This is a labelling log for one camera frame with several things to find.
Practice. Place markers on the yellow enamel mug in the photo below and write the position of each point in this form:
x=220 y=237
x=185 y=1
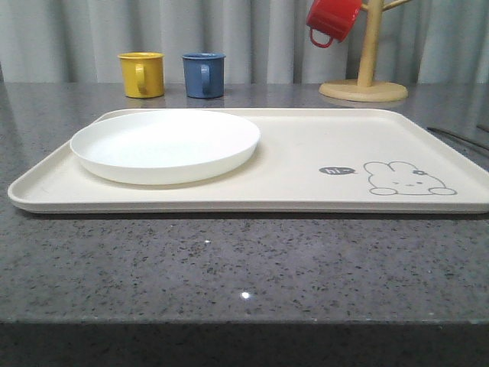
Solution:
x=143 y=74

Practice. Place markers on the silver metal fork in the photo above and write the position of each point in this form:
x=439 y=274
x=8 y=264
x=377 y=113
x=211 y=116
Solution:
x=476 y=145

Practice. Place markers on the beige rabbit serving tray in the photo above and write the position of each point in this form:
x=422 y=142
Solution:
x=308 y=160

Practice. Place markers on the blue enamel mug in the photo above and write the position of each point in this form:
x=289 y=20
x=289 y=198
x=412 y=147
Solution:
x=204 y=75

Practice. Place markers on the red enamel mug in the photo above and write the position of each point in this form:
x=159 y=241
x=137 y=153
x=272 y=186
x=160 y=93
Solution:
x=334 y=18

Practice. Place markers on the white round plate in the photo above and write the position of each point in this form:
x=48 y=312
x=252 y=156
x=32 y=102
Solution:
x=171 y=146

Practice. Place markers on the wooden mug tree stand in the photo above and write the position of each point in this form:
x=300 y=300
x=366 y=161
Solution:
x=365 y=88

